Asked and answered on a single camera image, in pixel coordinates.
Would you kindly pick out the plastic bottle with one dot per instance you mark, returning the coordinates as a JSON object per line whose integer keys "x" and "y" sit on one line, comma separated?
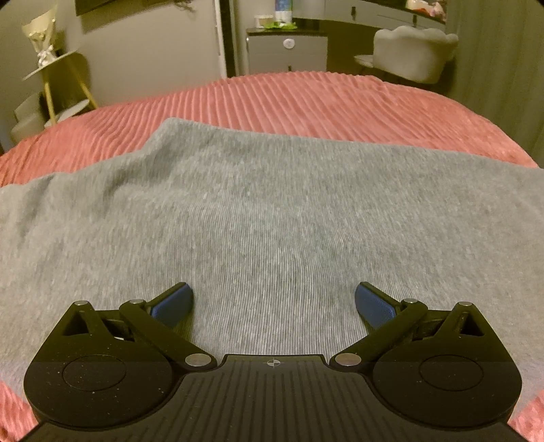
{"x": 283, "y": 10}

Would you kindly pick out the grey pants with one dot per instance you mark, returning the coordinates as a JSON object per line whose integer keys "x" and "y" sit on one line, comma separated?
{"x": 263, "y": 204}

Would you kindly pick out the green curtain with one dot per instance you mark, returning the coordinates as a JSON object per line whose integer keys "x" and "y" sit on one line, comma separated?
{"x": 497, "y": 55}

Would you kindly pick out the grey desk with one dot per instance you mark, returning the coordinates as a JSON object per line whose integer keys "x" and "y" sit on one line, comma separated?
{"x": 365, "y": 17}

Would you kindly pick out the white upholstered chair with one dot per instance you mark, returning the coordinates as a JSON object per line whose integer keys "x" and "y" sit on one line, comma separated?
{"x": 412, "y": 53}

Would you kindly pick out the yellow side table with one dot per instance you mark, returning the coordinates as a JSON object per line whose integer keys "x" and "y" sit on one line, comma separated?
{"x": 63, "y": 80}

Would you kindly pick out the pink ribbed bedspread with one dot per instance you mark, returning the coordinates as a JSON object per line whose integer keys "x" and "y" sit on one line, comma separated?
{"x": 297, "y": 102}

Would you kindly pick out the cream paper bouquet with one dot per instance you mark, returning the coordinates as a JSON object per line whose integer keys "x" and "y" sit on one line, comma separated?
{"x": 40, "y": 29}

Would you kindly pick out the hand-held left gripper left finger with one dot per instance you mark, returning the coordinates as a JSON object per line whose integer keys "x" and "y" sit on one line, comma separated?
{"x": 172, "y": 304}

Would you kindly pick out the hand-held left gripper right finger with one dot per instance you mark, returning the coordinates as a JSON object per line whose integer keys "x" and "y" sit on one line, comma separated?
{"x": 374, "y": 304}

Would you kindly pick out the pink desk clutter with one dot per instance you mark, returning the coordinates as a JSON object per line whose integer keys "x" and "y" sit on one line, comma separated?
{"x": 427, "y": 7}

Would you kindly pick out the white cup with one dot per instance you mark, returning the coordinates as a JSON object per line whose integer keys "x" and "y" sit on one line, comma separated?
{"x": 262, "y": 21}

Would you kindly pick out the white stool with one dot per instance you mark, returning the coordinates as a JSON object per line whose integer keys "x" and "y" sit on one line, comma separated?
{"x": 27, "y": 123}

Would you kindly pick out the grey bedside cabinet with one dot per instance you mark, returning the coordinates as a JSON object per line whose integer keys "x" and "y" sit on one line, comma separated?
{"x": 287, "y": 53}

